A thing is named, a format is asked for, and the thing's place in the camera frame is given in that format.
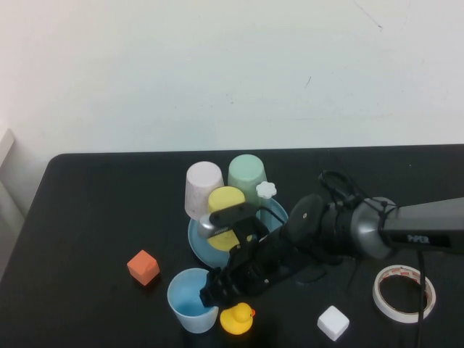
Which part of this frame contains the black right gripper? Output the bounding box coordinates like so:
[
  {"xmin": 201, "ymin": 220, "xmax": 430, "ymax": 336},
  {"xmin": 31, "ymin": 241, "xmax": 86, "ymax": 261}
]
[{"xmin": 198, "ymin": 228, "xmax": 310, "ymax": 310}]

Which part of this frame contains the light blue plastic cup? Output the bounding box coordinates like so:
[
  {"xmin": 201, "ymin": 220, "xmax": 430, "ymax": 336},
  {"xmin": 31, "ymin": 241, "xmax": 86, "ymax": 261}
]
[{"xmin": 166, "ymin": 268, "xmax": 220, "ymax": 334}]

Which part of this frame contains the blue cup stand with pegs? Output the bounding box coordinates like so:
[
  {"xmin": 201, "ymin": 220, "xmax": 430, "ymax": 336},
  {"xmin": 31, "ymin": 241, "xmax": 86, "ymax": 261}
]
[{"xmin": 187, "ymin": 182, "xmax": 291, "ymax": 271}]

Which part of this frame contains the yellow plastic cup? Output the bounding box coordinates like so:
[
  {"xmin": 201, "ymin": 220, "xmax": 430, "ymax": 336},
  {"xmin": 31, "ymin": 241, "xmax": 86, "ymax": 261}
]
[{"xmin": 207, "ymin": 186, "xmax": 254, "ymax": 254}]

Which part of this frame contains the pale pink plastic cup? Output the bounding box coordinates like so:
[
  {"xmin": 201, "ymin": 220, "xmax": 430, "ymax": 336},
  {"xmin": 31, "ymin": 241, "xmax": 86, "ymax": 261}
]
[{"xmin": 183, "ymin": 161, "xmax": 225, "ymax": 221}]

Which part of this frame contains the mint green plastic cup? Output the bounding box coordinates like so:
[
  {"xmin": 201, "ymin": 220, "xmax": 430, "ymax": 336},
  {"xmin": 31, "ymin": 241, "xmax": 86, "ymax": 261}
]
[{"xmin": 227, "ymin": 154, "xmax": 268, "ymax": 204}]

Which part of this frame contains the yellow rubber duck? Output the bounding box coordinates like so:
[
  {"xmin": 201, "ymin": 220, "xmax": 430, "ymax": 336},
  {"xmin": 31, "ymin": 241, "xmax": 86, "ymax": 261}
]
[{"xmin": 219, "ymin": 302, "xmax": 257, "ymax": 335}]

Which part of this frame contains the orange cube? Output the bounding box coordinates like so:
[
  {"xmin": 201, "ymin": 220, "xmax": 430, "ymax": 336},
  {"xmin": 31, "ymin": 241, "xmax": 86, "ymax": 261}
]
[{"xmin": 126, "ymin": 249, "xmax": 161, "ymax": 287}]

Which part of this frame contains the white cube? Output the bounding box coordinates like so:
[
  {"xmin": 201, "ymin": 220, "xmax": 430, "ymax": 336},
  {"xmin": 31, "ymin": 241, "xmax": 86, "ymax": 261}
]
[{"xmin": 316, "ymin": 304, "xmax": 350, "ymax": 341}]

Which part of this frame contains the white tape roll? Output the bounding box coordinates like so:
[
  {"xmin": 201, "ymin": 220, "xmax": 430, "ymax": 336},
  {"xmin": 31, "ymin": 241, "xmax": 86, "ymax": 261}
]
[{"xmin": 372, "ymin": 264, "xmax": 436, "ymax": 324}]

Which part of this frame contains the white side panel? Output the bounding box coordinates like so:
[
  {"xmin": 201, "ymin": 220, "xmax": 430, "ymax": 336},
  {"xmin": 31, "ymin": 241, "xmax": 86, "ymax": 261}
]
[{"xmin": 0, "ymin": 128, "xmax": 28, "ymax": 280}]

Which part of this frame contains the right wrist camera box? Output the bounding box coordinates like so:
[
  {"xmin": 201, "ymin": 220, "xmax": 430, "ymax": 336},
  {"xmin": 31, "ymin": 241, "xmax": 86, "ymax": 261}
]
[{"xmin": 197, "ymin": 202, "xmax": 271, "ymax": 251}]

